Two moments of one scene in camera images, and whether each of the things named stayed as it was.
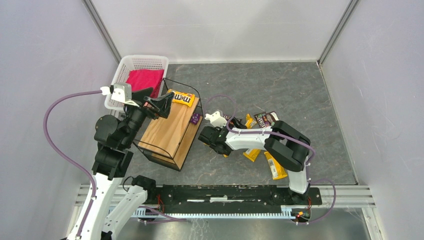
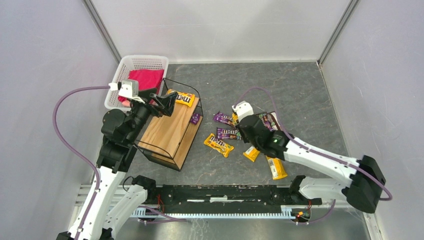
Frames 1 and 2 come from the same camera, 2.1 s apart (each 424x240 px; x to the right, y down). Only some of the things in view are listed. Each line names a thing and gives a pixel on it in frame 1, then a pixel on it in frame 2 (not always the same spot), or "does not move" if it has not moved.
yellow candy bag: (277, 171) does not move
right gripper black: (209, 139) → (247, 125)
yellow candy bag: (251, 154) does not move
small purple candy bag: (195, 118) does not move
